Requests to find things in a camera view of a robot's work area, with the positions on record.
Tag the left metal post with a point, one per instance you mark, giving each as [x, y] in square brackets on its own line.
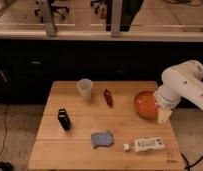
[48, 19]

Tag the black office chair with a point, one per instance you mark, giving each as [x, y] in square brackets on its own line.
[60, 10]

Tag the white plastic bottle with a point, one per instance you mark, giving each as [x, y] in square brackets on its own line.
[145, 144]

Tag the black standing eraser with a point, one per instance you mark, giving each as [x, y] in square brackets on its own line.
[64, 119]

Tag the metal post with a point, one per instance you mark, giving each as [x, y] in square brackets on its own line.
[48, 19]
[116, 17]

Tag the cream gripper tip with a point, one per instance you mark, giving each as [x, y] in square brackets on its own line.
[163, 115]

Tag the right metal post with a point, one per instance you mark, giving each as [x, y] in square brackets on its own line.
[116, 17]

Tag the red chili pepper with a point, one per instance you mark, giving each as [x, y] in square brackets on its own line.
[108, 98]

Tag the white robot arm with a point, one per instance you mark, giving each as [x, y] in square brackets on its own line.
[179, 81]

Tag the orange bowl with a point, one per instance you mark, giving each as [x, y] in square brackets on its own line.
[145, 105]

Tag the clear plastic cup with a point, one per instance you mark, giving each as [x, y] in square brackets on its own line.
[84, 87]

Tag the blue sponge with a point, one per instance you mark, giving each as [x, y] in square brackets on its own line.
[102, 139]

